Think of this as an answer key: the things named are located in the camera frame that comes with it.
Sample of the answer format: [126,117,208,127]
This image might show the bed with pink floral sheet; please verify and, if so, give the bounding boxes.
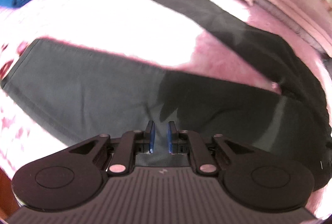
[0,0,332,217]

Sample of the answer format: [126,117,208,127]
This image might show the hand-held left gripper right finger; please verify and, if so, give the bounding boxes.
[167,120,253,177]

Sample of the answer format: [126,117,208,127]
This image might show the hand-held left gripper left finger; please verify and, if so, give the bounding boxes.
[69,120,156,176]

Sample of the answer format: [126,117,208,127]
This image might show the dark grey pants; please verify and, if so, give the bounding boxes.
[0,0,332,192]

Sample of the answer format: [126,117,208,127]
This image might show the lavender striped pillow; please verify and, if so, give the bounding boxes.
[255,0,328,55]

